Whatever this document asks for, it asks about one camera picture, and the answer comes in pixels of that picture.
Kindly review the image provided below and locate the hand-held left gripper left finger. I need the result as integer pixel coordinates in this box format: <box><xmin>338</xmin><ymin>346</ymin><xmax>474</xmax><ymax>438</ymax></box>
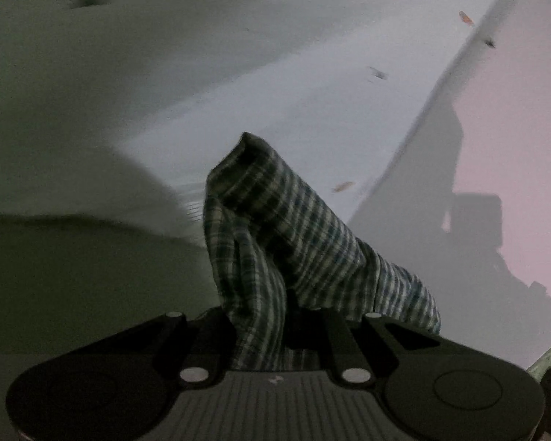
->
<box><xmin>119</xmin><ymin>307</ymin><xmax>238</xmax><ymax>389</ymax></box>

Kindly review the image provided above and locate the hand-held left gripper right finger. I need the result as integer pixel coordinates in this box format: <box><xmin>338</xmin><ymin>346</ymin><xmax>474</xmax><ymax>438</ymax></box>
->
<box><xmin>320</xmin><ymin>308</ymin><xmax>446</xmax><ymax>386</ymax></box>

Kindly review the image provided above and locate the plaid checked cloth garment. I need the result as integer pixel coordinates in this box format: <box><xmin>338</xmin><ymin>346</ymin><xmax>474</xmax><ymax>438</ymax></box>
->
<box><xmin>203</xmin><ymin>132</ymin><xmax>442</xmax><ymax>372</ymax></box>

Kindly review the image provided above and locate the light green cloth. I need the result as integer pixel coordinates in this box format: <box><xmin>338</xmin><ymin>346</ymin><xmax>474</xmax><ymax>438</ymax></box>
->
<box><xmin>527</xmin><ymin>328</ymin><xmax>551</xmax><ymax>380</ymax></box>

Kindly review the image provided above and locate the pale printed bedsheet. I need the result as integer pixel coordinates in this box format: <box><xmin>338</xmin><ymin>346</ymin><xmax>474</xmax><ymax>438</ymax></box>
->
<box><xmin>0</xmin><ymin>0</ymin><xmax>526</xmax><ymax>370</ymax></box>

